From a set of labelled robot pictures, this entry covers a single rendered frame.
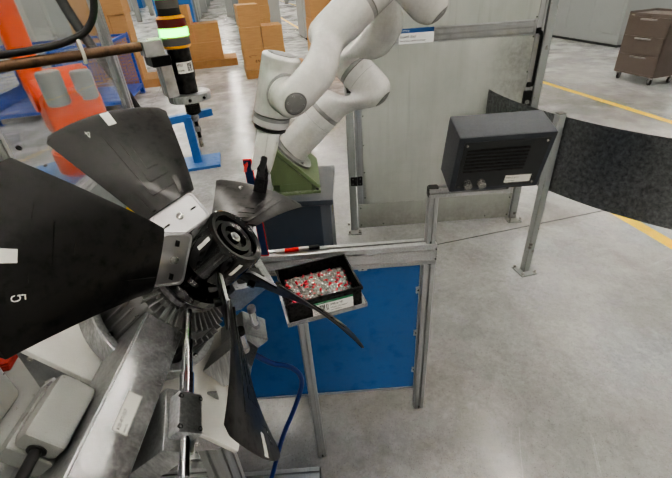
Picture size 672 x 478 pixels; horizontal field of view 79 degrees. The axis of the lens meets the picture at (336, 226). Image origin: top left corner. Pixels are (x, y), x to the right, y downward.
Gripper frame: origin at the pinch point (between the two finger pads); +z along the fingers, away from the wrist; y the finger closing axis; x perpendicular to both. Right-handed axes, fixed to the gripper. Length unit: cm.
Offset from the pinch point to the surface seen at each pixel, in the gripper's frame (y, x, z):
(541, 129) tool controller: -8, 69, -28
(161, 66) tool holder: 26.0, -16.7, -29.7
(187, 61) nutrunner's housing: 23.4, -13.5, -30.7
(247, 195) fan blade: 3.8, -2.6, 1.8
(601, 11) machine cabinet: -801, 576, -128
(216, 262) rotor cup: 37.5, -3.7, -2.6
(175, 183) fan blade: 23.4, -14.6, -8.4
